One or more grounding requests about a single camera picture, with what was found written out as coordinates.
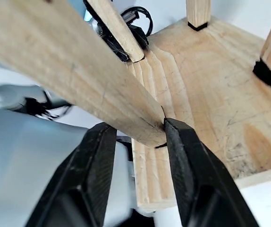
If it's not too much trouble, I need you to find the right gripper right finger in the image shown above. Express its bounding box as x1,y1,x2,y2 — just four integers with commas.
163,117,260,227

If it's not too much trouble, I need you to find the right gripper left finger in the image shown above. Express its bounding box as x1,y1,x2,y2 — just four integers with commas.
25,122,118,227

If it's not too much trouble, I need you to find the wooden seat board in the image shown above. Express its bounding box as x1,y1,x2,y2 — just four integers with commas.
130,17,271,213

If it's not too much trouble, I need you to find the robot body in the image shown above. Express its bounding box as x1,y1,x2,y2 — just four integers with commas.
0,84,136,227

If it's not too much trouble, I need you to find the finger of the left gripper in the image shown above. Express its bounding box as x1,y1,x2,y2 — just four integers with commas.
97,21,130,63
127,23,150,50

